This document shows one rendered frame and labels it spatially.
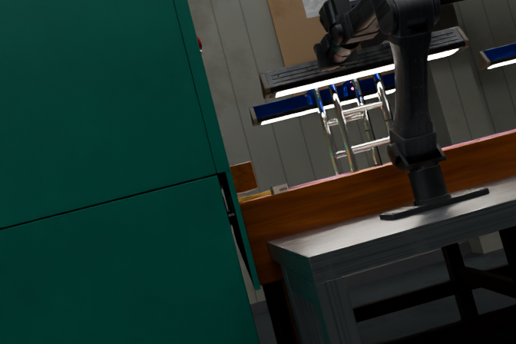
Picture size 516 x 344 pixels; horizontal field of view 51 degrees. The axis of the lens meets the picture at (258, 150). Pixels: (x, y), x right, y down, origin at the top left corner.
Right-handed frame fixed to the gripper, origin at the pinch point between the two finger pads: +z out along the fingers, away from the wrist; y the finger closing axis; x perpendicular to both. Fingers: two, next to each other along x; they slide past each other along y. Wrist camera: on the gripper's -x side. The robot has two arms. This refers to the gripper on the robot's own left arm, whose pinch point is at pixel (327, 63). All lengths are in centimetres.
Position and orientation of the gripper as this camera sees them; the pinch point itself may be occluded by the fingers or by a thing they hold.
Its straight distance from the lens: 146.4
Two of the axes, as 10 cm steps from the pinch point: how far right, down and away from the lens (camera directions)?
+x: 2.5, 9.6, -1.1
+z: -1.2, 1.5, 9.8
